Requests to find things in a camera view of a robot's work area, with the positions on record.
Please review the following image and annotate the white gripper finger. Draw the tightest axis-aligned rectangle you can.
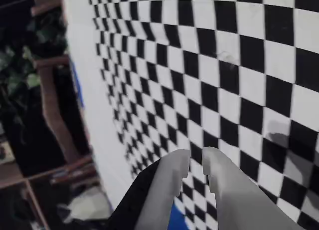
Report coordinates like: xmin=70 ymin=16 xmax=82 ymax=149
xmin=202 ymin=146 xmax=304 ymax=230
xmin=134 ymin=148 xmax=191 ymax=230

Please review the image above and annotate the white paper bag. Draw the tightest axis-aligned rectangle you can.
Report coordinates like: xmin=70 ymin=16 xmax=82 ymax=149
xmin=56 ymin=187 xmax=112 ymax=222

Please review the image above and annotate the blue tape strip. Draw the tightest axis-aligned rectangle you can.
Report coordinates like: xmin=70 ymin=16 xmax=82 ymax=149
xmin=69 ymin=60 xmax=85 ymax=108

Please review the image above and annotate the green leafy houseplant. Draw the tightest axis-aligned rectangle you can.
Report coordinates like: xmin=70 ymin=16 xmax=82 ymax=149
xmin=0 ymin=12 xmax=69 ymax=111

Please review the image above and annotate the blue round box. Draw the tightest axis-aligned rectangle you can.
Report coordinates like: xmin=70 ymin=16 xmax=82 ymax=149
xmin=167 ymin=197 xmax=192 ymax=230

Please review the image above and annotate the black white checkered sheet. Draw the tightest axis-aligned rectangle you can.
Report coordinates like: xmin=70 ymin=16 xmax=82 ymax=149
xmin=61 ymin=0 xmax=319 ymax=230

